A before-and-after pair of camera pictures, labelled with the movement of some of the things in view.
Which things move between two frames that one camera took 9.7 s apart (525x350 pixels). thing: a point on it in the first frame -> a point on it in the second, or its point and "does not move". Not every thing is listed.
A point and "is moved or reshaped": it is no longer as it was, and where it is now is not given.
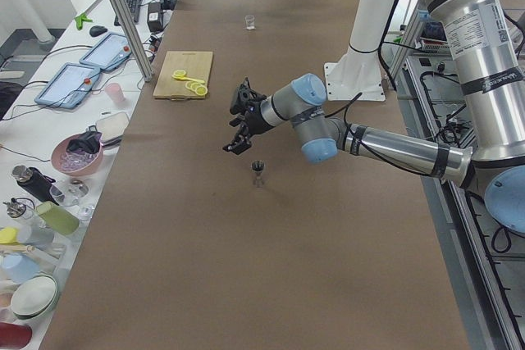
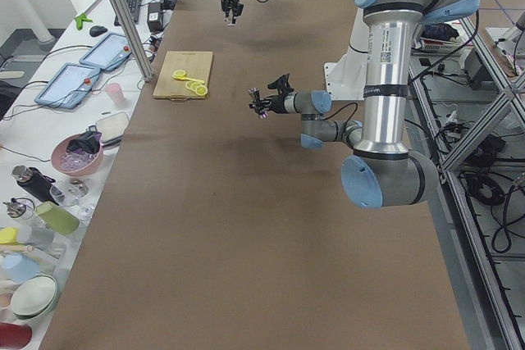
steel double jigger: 258,165 is moved or reshaped
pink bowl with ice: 75,162 does not move
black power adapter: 155,17 does not move
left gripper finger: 229,147 -> 266,101
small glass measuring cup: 250,22 -> 228,18
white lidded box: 111,129 does not move
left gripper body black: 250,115 -> 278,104
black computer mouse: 97,30 does not move
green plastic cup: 57,217 does not move
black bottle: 35,183 does not move
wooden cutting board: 196,65 does not move
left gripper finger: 242,141 -> 262,105
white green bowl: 34,296 does not move
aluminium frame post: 125,15 does not move
